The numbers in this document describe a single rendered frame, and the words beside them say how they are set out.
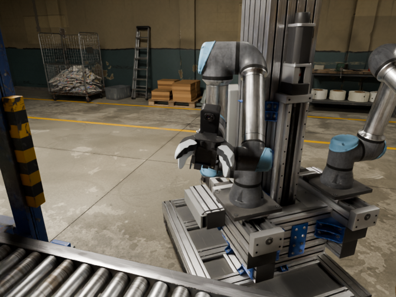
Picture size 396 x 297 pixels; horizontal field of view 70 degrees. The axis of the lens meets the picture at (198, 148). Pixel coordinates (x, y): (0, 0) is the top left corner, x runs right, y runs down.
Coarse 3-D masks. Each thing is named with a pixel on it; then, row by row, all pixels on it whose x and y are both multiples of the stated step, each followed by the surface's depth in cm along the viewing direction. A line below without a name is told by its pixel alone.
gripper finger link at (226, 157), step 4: (220, 148) 63; (224, 148) 63; (228, 148) 63; (220, 152) 62; (224, 152) 61; (228, 152) 61; (232, 152) 62; (220, 156) 65; (224, 156) 60; (228, 156) 59; (232, 156) 60; (220, 160) 65; (224, 160) 61; (228, 160) 58; (232, 160) 59; (224, 164) 63; (228, 164) 58; (232, 164) 58; (224, 168) 63; (228, 168) 61; (224, 172) 63; (228, 172) 62
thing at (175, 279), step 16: (0, 240) 100; (16, 240) 100; (32, 240) 100; (64, 256) 93; (80, 256) 93; (96, 256) 93; (112, 256) 93; (112, 272) 88; (128, 272) 86; (144, 272) 86; (160, 272) 86; (176, 272) 86; (192, 288) 81; (208, 288) 81; (224, 288) 81; (240, 288) 81
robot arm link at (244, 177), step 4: (232, 172) 113; (236, 172) 113; (240, 172) 113; (244, 172) 113; (248, 172) 112; (252, 172) 112; (256, 172) 113; (260, 172) 115; (232, 176) 115; (236, 176) 115; (240, 176) 114; (244, 176) 114; (248, 176) 113; (252, 176) 113; (256, 176) 114; (260, 176) 116; (236, 180) 117; (240, 180) 115; (244, 180) 114; (248, 180) 114; (252, 180) 114; (256, 180) 114; (260, 180) 117; (248, 184) 114; (252, 184) 114
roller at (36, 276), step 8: (48, 256) 93; (40, 264) 90; (48, 264) 90; (56, 264) 92; (32, 272) 86; (40, 272) 87; (48, 272) 89; (24, 280) 83; (32, 280) 84; (40, 280) 86; (16, 288) 81; (24, 288) 82; (32, 288) 83; (8, 296) 78; (16, 296) 79; (24, 296) 81
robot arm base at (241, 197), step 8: (240, 184) 116; (256, 184) 115; (232, 192) 120; (240, 192) 116; (248, 192) 115; (256, 192) 116; (232, 200) 119; (240, 200) 117; (248, 200) 115; (256, 200) 116; (248, 208) 116
